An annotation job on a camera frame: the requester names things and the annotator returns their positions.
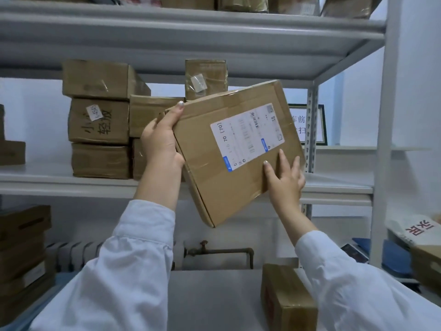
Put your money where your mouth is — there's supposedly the person's left hand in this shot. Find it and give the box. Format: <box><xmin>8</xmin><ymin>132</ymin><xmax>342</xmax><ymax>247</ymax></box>
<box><xmin>141</xmin><ymin>101</ymin><xmax>186</xmax><ymax>178</ymax></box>

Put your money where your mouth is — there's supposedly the person's right hand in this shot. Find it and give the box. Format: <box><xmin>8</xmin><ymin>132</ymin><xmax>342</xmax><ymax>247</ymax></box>
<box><xmin>263</xmin><ymin>149</ymin><xmax>306</xmax><ymax>206</ymax></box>

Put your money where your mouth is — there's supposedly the cardboard box white label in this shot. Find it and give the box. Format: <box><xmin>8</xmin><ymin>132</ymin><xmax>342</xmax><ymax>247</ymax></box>
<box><xmin>165</xmin><ymin>80</ymin><xmax>306</xmax><ymax>228</ymax></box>

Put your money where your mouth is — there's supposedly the person's right forearm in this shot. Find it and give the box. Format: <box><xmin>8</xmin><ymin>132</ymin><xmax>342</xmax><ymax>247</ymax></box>
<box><xmin>270</xmin><ymin>198</ymin><xmax>441</xmax><ymax>331</ymax></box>

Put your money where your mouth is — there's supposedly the person's left forearm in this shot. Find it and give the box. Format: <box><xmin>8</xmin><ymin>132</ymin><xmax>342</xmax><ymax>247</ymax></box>
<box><xmin>29</xmin><ymin>169</ymin><xmax>187</xmax><ymax>331</ymax></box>

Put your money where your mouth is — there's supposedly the plain brown cardboard box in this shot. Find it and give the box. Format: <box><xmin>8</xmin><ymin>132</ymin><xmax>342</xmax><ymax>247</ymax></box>
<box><xmin>129</xmin><ymin>94</ymin><xmax>187</xmax><ymax>138</ymax></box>

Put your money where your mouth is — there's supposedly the tall narrow cardboard box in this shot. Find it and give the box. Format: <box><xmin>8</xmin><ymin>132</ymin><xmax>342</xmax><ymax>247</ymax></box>
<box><xmin>185</xmin><ymin>59</ymin><xmax>229</xmax><ymax>101</ymax></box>

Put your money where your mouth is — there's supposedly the black framed sign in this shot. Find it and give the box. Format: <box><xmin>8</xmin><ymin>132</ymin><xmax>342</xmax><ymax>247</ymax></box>
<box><xmin>288</xmin><ymin>104</ymin><xmax>326</xmax><ymax>146</ymax></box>

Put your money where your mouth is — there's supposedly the small brown cardboard box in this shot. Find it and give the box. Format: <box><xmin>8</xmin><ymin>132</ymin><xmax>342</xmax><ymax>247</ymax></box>
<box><xmin>132</xmin><ymin>138</ymin><xmax>149</xmax><ymax>181</ymax></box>

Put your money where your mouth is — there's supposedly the cardboard box with handwriting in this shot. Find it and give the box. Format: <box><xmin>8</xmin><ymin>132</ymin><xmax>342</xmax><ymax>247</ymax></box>
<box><xmin>68</xmin><ymin>98</ymin><xmax>131</xmax><ymax>146</ymax></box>

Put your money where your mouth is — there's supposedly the grey metal shelf unit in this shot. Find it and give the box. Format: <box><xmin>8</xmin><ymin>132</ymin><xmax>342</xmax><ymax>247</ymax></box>
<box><xmin>0</xmin><ymin>0</ymin><xmax>403</xmax><ymax>331</ymax></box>

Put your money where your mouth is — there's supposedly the wide taped cardboard box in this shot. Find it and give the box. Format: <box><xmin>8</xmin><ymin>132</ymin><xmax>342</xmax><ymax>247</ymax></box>
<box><xmin>62</xmin><ymin>59</ymin><xmax>151</xmax><ymax>102</ymax></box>

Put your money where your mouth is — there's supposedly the crumpled cardboard box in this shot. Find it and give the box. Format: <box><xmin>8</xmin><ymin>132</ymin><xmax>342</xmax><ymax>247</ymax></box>
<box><xmin>71</xmin><ymin>143</ymin><xmax>132</xmax><ymax>180</ymax></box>

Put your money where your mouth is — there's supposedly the rusty pipe with valve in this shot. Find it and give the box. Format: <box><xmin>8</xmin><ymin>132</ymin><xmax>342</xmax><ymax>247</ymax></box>
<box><xmin>184</xmin><ymin>240</ymin><xmax>255</xmax><ymax>270</ymax></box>

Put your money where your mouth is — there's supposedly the cardboard box with red print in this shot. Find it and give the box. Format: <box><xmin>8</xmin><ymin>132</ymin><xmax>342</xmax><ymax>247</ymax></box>
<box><xmin>260</xmin><ymin>263</ymin><xmax>318</xmax><ymax>331</ymax></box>

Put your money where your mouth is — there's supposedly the shiny wrapped cardboard box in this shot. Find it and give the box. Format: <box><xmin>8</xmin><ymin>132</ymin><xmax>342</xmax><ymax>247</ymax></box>
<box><xmin>217</xmin><ymin>0</ymin><xmax>269</xmax><ymax>14</ymax></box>

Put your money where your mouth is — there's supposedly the blue plastic tray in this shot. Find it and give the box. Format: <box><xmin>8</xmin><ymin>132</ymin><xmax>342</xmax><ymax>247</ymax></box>
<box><xmin>351</xmin><ymin>237</ymin><xmax>416</xmax><ymax>280</ymax></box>

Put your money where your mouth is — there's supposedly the white bag with red print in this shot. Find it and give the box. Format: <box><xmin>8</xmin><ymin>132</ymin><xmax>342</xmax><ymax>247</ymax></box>
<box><xmin>385</xmin><ymin>214</ymin><xmax>441</xmax><ymax>249</ymax></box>

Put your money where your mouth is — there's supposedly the pale cardboard box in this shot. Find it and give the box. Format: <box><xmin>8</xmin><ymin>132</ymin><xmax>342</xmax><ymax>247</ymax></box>
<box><xmin>269</xmin><ymin>0</ymin><xmax>321</xmax><ymax>16</ymax></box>

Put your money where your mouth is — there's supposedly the blurred brown cardboard box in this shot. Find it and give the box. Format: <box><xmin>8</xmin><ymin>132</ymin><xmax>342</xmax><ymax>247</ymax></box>
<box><xmin>410</xmin><ymin>245</ymin><xmax>441</xmax><ymax>297</ymax></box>

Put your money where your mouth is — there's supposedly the dark brown cardboard box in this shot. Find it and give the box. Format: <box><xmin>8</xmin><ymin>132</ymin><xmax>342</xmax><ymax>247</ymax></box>
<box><xmin>0</xmin><ymin>105</ymin><xmax>26</xmax><ymax>166</ymax></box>

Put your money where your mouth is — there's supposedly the tilted cardboard box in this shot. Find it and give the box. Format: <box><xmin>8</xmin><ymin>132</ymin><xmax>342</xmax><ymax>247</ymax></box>
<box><xmin>320</xmin><ymin>0</ymin><xmax>373</xmax><ymax>19</ymax></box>

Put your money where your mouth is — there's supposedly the white radiator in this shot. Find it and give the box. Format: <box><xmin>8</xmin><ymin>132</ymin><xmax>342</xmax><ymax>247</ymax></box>
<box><xmin>46</xmin><ymin>241</ymin><xmax>105</xmax><ymax>273</ymax></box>

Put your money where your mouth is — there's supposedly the stack of dark cardboard boxes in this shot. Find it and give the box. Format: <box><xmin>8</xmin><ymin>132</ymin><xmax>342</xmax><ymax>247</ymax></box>
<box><xmin>0</xmin><ymin>205</ymin><xmax>56</xmax><ymax>328</ymax></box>

